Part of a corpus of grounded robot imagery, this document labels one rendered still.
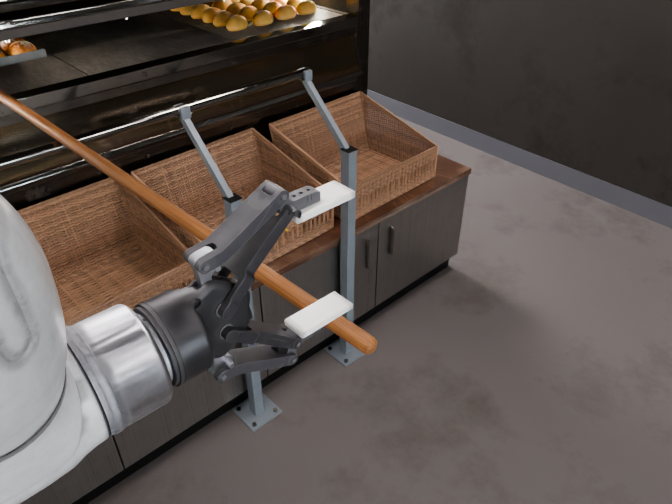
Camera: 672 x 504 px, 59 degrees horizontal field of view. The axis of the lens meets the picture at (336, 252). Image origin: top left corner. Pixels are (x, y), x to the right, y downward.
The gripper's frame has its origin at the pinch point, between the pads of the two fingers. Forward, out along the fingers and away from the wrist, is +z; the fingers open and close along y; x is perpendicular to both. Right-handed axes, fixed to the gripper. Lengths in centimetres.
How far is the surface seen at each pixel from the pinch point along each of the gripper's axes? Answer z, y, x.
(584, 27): 300, 54, -124
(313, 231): 86, 87, -107
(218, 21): 100, 28, -182
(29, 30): 16, 9, -139
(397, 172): 131, 79, -107
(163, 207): 12, 29, -66
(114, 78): 42, 31, -155
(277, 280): 14.2, 28.8, -30.6
